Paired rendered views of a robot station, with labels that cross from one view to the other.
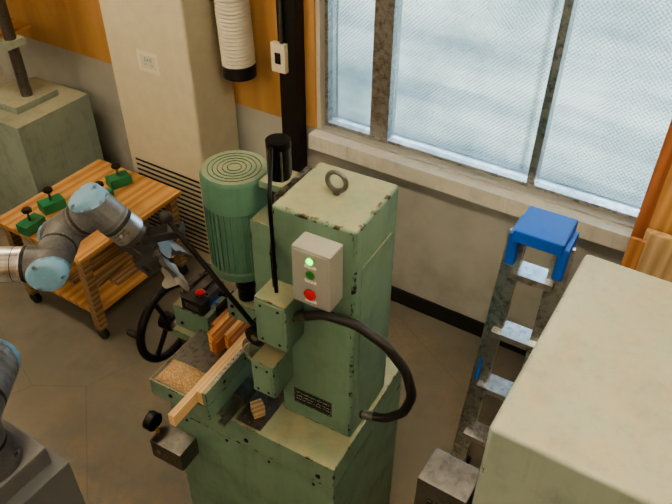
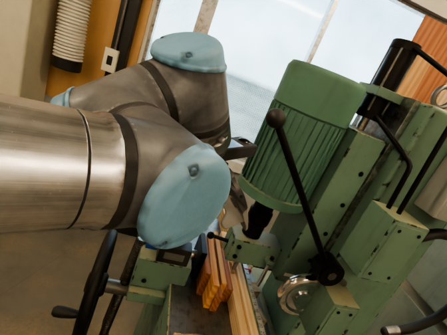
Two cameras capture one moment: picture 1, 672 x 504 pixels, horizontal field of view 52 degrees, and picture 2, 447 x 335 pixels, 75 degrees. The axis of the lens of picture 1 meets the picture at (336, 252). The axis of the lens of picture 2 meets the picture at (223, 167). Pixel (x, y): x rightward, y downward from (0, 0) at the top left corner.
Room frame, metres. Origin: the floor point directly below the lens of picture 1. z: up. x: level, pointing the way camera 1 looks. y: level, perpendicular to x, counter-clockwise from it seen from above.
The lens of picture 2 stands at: (1.06, 0.82, 1.46)
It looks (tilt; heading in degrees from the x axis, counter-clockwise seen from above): 20 degrees down; 316
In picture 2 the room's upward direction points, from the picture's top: 22 degrees clockwise
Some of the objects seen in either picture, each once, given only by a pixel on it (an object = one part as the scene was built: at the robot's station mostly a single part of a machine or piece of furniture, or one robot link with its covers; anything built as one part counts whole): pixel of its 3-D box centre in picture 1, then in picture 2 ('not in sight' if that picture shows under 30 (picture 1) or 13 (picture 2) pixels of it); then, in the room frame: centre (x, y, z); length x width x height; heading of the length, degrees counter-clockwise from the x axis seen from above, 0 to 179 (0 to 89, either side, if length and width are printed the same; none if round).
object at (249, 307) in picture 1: (253, 310); (251, 249); (1.44, 0.24, 1.03); 0.14 x 0.07 x 0.09; 61
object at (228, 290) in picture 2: (246, 329); (222, 272); (1.47, 0.27, 0.92); 0.16 x 0.02 x 0.04; 151
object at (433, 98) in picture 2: (336, 182); (442, 98); (1.31, 0.00, 1.55); 0.06 x 0.02 x 0.07; 61
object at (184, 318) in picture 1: (205, 308); (162, 258); (1.57, 0.41, 0.91); 0.15 x 0.14 x 0.09; 151
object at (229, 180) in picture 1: (239, 217); (297, 138); (1.46, 0.25, 1.35); 0.18 x 0.18 x 0.31
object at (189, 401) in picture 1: (233, 353); (234, 303); (1.38, 0.30, 0.92); 0.55 x 0.02 x 0.04; 151
